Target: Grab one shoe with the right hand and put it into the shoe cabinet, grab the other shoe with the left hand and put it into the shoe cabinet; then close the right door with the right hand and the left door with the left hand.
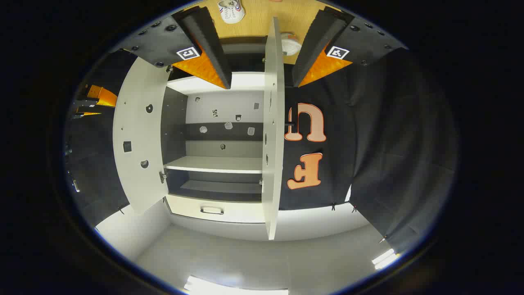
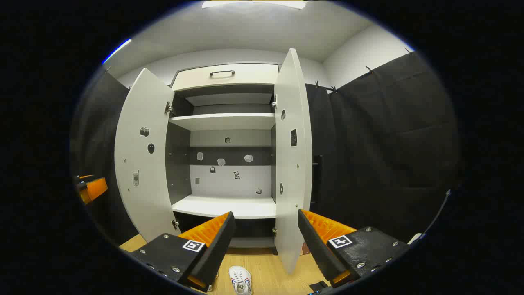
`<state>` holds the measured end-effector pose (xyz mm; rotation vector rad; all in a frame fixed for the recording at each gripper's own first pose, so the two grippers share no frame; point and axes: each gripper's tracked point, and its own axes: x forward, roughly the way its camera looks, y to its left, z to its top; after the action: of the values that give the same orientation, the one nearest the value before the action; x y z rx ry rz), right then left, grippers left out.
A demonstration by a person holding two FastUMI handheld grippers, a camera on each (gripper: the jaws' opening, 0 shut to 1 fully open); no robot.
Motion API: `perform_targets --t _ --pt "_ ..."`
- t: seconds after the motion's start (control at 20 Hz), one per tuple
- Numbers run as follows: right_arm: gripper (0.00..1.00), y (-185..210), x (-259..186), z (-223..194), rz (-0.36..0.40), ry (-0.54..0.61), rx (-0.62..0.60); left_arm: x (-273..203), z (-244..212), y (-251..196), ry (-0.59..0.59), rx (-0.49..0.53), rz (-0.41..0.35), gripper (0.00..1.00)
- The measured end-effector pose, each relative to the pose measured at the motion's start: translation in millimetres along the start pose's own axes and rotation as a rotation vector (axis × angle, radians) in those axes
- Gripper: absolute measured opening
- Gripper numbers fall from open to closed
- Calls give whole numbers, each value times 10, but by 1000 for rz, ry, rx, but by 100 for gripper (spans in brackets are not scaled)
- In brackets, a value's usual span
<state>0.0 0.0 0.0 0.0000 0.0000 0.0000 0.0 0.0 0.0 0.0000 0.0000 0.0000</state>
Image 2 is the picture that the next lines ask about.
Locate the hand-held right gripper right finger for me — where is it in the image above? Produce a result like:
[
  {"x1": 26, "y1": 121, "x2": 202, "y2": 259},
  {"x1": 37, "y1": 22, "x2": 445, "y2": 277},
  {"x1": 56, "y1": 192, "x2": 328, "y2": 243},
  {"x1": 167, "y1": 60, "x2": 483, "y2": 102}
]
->
[{"x1": 298, "y1": 209, "x2": 411, "y2": 289}]

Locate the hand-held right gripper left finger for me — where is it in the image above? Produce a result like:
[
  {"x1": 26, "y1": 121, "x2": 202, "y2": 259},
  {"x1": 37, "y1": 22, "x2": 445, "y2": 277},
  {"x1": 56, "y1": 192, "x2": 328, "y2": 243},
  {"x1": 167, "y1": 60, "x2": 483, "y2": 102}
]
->
[{"x1": 127, "y1": 211, "x2": 237, "y2": 292}]

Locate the white canvas shoe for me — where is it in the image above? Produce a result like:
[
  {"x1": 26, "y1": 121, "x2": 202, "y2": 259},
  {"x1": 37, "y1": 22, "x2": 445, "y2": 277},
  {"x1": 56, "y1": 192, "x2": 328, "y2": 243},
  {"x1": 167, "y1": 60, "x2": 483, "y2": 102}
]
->
[{"x1": 228, "y1": 265, "x2": 253, "y2": 295}]

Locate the white shoe cabinet door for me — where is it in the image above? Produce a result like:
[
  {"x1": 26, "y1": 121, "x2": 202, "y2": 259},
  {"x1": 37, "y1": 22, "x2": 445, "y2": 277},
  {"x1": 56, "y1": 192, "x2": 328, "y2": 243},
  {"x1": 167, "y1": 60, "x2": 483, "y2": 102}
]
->
[
  {"x1": 273, "y1": 48, "x2": 314, "y2": 275},
  {"x1": 115, "y1": 68, "x2": 181, "y2": 243}
]

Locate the white shoe cabinet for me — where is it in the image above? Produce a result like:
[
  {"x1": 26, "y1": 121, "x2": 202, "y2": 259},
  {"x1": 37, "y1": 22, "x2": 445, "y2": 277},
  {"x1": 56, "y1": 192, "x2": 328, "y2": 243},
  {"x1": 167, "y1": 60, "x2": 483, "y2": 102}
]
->
[{"x1": 166, "y1": 63, "x2": 281, "y2": 250}]

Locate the white cabinet drawer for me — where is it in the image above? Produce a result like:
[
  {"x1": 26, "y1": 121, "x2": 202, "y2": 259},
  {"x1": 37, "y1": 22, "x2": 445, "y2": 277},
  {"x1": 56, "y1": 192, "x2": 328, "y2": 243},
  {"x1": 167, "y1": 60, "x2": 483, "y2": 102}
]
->
[{"x1": 171, "y1": 64, "x2": 280, "y2": 91}]

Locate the ceiling light panel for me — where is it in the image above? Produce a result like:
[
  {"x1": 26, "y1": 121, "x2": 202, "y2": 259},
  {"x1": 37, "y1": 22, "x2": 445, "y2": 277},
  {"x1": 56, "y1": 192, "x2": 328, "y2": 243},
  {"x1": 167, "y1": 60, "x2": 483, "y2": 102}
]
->
[{"x1": 201, "y1": 0, "x2": 307, "y2": 9}]

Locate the black door handle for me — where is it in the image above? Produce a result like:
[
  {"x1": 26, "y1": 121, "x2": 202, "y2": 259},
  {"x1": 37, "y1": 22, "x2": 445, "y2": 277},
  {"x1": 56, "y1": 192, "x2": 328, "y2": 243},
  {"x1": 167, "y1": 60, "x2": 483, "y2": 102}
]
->
[{"x1": 312, "y1": 155, "x2": 324, "y2": 205}]

